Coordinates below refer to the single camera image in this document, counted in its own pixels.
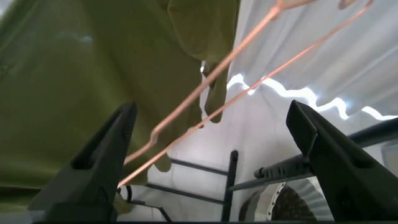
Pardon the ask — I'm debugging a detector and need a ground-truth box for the white laundry basket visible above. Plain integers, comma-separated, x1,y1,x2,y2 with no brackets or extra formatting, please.
238,177,335,222

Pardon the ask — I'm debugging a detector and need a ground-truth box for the black cable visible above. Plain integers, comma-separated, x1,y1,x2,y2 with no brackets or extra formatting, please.
124,185,134,203

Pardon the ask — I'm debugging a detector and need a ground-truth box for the green printed shirt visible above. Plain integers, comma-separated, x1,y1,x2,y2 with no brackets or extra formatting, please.
0,0,242,215

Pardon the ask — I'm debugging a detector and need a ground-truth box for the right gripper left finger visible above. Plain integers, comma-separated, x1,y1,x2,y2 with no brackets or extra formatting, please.
27,101,139,222

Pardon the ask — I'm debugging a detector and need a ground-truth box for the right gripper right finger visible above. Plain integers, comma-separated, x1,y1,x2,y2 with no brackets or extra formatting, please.
285,99,398,222

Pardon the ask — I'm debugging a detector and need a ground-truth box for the black clothes rack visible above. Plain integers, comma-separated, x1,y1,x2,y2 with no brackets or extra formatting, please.
145,116,398,222

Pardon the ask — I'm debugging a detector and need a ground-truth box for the white curtain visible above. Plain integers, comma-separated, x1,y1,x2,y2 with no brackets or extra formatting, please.
228,0,398,121

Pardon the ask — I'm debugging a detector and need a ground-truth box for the pink clothes hanger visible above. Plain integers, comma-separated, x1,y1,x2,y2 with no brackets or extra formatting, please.
118,0,376,189

